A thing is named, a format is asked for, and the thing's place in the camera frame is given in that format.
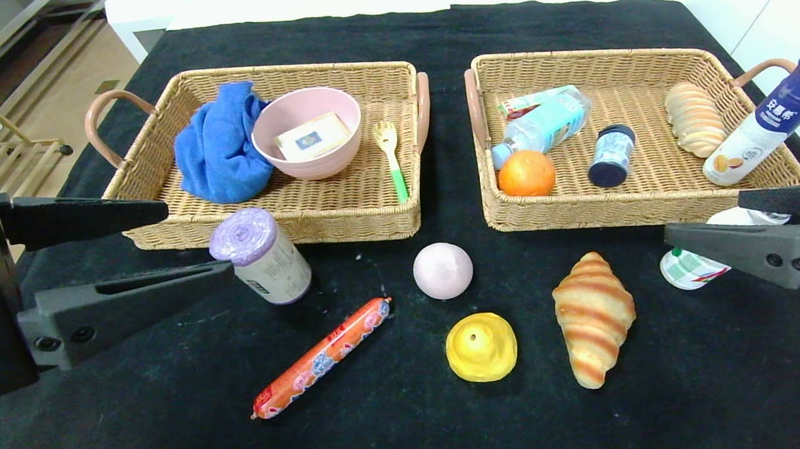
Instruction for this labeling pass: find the white bottle with blue cap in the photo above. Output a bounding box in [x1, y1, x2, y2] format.
[696, 54, 800, 188]

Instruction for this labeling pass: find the wicker basket with pink handles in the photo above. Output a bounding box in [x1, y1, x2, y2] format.
[463, 38, 800, 236]
[83, 57, 438, 256]

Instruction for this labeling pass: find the white table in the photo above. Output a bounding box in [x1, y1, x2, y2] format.
[106, 0, 706, 66]

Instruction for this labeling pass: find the wooden rolling rack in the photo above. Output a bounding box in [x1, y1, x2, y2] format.
[0, 105, 78, 205]

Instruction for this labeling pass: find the pink bowl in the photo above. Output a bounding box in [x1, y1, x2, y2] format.
[249, 85, 365, 184]

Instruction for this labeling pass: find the green and red gum box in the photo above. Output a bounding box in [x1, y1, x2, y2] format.
[497, 85, 581, 122]

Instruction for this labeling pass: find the orange wrapped sausage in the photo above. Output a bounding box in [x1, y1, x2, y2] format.
[245, 296, 399, 420]

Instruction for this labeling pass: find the striped long bread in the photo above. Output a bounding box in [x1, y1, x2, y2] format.
[663, 81, 729, 161]

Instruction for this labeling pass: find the yellow fork with green handle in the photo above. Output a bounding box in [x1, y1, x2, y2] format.
[372, 120, 411, 206]

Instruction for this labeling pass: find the orange fruit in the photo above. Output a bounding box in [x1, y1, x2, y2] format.
[496, 149, 557, 200]

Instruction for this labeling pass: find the white card box blue logo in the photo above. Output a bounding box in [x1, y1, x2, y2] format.
[273, 111, 354, 164]

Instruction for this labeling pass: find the purple garbage bag roll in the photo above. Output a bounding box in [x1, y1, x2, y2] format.
[207, 204, 314, 309]

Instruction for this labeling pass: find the small dark blue jar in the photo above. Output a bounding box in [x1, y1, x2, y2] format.
[585, 124, 639, 190]

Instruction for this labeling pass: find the pale pink round bun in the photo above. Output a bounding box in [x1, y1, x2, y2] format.
[412, 241, 476, 301]

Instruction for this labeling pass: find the yellow lemon toy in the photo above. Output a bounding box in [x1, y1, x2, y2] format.
[444, 311, 520, 385]

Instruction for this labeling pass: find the water bottle light blue label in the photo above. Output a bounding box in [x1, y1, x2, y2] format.
[488, 92, 596, 172]

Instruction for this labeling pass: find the blue cloth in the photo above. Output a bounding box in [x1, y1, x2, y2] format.
[171, 80, 278, 207]

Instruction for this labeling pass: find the white milk bottle green label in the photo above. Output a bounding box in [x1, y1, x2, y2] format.
[657, 204, 794, 292]

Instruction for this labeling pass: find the croissant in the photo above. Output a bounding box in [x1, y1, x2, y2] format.
[550, 250, 640, 392]

